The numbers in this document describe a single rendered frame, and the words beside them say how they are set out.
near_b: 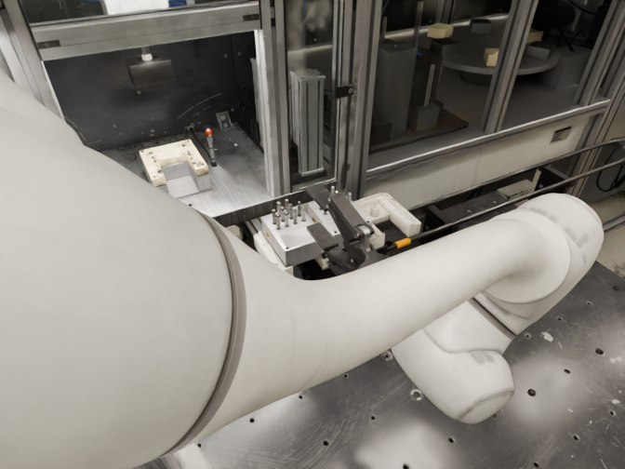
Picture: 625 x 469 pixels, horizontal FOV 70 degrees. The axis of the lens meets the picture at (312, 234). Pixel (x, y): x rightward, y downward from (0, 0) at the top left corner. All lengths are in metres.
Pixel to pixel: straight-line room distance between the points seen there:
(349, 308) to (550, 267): 0.29
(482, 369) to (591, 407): 0.59
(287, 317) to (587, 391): 0.98
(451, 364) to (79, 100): 1.10
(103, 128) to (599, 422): 1.35
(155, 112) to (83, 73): 0.20
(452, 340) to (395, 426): 0.44
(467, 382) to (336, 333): 0.31
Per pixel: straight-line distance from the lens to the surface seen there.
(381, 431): 0.95
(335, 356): 0.26
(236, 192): 1.10
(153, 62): 1.05
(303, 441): 0.93
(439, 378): 0.55
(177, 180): 1.17
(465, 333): 0.55
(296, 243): 0.91
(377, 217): 1.09
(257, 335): 0.17
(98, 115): 1.35
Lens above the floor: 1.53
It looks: 40 degrees down
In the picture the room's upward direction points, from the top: straight up
